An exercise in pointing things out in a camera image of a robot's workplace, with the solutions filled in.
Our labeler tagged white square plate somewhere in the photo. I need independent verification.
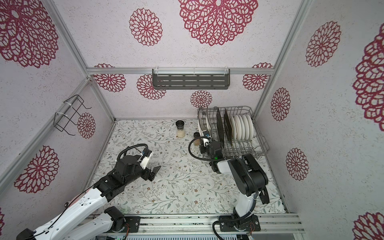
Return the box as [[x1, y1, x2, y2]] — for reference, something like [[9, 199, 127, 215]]
[[198, 118, 209, 137], [205, 115, 212, 135]]

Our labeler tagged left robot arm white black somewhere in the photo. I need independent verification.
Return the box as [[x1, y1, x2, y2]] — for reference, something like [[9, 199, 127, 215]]
[[17, 155, 161, 240]]

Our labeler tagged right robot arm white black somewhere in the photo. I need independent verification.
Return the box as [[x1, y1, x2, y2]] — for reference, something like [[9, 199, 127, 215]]
[[201, 140, 270, 220]]

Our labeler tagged small amber spice jar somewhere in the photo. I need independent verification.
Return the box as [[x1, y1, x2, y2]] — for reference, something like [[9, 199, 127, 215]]
[[193, 132, 201, 146]]

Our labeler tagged white round plate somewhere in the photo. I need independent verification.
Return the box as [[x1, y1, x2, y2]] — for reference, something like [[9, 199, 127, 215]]
[[234, 115, 243, 140], [245, 115, 254, 140], [241, 115, 250, 140], [230, 116, 237, 141]]

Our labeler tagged salt grinder black lid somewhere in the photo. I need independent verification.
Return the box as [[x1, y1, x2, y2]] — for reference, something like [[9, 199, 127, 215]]
[[176, 120, 186, 138]]

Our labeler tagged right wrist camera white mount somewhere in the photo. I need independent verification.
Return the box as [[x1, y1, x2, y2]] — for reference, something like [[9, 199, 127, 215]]
[[203, 134, 212, 147]]

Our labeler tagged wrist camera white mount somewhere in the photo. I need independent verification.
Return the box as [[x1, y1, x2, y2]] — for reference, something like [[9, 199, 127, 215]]
[[140, 151, 153, 170], [203, 134, 212, 147]]

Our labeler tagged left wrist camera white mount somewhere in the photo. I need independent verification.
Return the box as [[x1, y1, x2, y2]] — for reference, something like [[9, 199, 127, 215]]
[[140, 151, 153, 170]]

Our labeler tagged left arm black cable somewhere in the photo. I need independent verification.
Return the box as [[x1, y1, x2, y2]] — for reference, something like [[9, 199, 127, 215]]
[[116, 143, 149, 161]]

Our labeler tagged grey wire dish rack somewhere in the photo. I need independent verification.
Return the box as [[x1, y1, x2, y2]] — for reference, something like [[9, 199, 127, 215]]
[[198, 106, 270, 159]]

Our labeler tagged aluminium front rail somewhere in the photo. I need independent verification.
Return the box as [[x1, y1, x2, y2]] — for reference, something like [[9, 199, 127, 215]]
[[125, 214, 305, 239]]

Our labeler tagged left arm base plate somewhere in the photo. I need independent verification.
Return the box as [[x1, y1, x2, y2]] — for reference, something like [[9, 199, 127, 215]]
[[107, 216, 141, 233]]

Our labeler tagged black wire wall holder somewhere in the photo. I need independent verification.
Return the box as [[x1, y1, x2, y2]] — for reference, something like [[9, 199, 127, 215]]
[[53, 95, 91, 136]]

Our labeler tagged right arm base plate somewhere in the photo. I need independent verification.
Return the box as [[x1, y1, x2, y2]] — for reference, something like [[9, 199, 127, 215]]
[[219, 214, 261, 232]]

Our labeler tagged grey wall shelf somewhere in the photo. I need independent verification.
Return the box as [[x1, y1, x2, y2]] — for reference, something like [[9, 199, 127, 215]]
[[152, 69, 231, 90]]

